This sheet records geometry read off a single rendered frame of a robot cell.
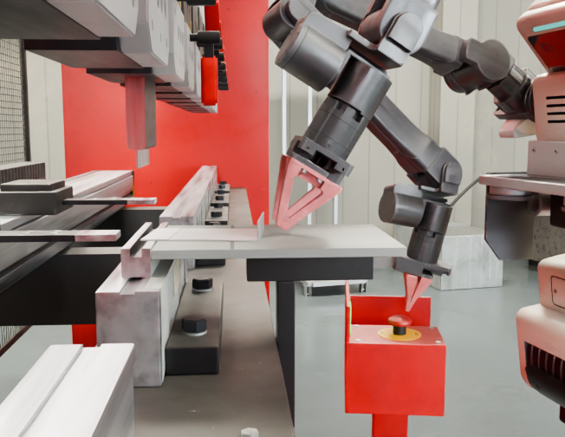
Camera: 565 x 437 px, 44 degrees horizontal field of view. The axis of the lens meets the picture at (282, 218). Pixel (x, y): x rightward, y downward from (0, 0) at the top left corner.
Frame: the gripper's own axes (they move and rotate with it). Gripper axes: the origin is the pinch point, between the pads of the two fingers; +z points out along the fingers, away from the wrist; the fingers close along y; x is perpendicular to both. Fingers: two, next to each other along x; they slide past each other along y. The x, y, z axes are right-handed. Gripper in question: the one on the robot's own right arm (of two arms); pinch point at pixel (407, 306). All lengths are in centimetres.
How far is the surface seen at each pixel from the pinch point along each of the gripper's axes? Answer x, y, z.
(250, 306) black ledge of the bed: 29.8, 26.3, -1.5
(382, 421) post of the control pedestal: 8.7, 0.2, 18.9
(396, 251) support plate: 52, 12, -18
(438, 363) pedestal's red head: 15.5, -4.5, 4.1
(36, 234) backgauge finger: 50, 50, -9
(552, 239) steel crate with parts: -405, -160, 21
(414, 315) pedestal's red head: -4.1, -2.4, 2.3
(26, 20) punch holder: 89, 37, -31
